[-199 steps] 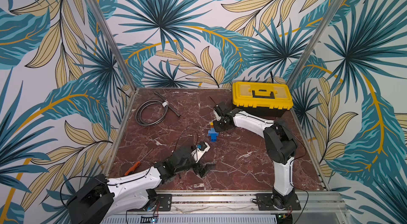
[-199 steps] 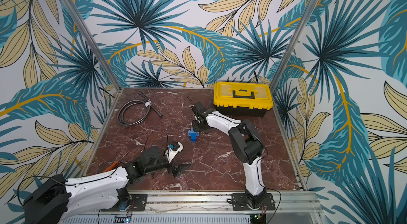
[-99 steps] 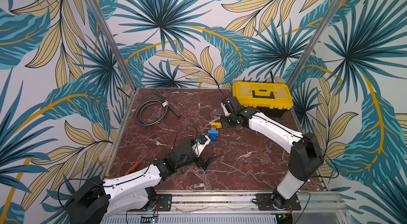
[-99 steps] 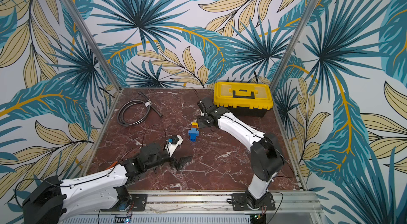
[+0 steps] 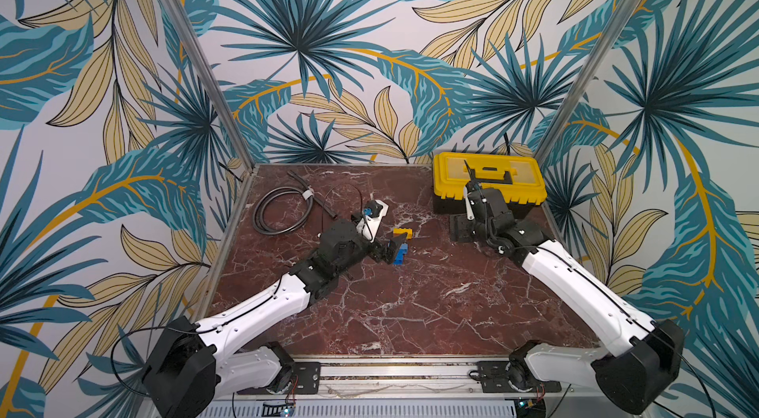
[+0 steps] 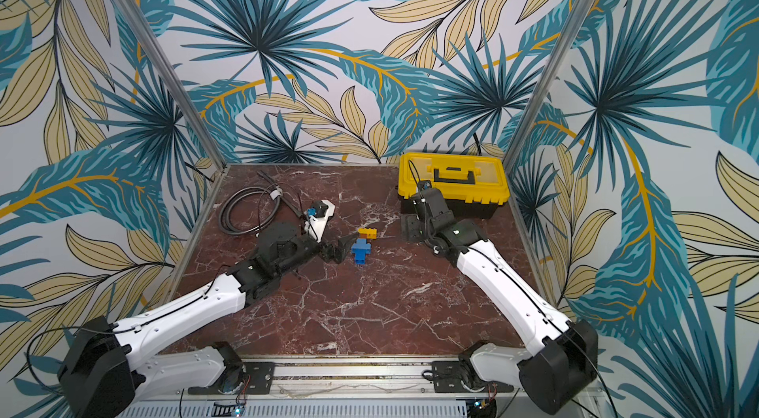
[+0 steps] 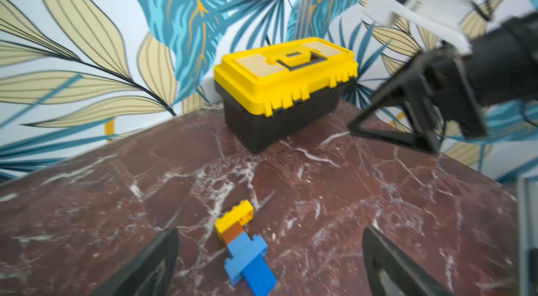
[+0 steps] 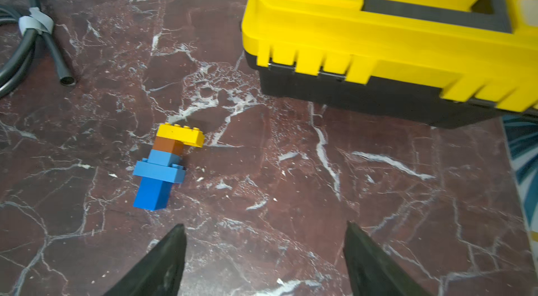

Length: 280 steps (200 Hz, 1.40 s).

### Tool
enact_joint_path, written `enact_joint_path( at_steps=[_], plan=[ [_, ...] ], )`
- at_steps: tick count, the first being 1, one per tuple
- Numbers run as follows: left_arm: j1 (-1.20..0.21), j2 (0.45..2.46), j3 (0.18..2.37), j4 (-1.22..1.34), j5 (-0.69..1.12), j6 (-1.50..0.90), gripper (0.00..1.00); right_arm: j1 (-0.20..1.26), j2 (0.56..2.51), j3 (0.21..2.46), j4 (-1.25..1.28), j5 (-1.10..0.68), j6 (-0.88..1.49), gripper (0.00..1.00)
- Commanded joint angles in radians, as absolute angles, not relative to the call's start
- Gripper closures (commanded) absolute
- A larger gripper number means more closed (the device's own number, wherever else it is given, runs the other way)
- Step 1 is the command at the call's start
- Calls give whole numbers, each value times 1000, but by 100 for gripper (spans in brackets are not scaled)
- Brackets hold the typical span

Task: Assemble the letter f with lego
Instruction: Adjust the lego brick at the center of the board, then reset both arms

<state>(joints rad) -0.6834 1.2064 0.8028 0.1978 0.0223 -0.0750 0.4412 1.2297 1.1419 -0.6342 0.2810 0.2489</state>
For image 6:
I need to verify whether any long light blue lego brick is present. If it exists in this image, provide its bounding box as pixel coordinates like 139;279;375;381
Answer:
351;238;372;258

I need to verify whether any yellow lego brick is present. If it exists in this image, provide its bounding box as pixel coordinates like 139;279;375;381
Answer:
358;228;378;240

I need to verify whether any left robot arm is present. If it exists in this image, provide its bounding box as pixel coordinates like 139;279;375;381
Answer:
57;221;359;417

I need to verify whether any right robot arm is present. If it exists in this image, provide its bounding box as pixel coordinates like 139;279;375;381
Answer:
410;181;599;415

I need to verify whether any yellow black toolbox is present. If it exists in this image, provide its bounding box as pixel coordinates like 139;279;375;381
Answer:
397;153;510;219

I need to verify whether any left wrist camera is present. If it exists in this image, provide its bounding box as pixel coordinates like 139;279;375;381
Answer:
304;200;335;243

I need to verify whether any coiled black cable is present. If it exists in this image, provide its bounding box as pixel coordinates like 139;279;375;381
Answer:
217;171;304;236

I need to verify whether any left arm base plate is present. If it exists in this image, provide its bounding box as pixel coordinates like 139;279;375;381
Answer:
189;362;276;396

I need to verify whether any aluminium front rail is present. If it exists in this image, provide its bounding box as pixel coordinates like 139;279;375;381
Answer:
124;356;545;417

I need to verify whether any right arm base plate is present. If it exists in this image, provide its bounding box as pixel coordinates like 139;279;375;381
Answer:
422;360;515;393

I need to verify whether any right aluminium frame post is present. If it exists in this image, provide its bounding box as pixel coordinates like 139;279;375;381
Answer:
502;0;627;165

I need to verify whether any aluminium frame post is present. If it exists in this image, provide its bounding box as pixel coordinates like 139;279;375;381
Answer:
502;0;627;165
113;0;227;171

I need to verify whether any left aluminium frame post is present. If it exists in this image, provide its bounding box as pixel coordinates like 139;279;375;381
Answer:
113;0;227;171

